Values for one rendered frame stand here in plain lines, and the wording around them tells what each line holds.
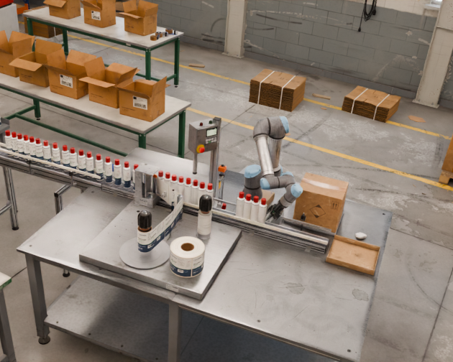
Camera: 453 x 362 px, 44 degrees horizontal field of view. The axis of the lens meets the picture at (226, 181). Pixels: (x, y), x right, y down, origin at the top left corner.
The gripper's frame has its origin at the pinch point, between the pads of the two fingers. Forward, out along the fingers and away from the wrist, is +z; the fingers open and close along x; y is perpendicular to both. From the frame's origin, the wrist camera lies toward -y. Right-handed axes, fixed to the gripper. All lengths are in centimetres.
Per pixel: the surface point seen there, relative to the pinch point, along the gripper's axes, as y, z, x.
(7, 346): 113, 120, -77
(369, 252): -8, -25, 64
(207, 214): 30.7, 4.0, -33.2
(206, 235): 31.8, 17.0, -25.4
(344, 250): -3, -17, 50
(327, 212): -16.7, -23.2, 27.8
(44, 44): -170, 133, -269
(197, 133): 1, -18, -70
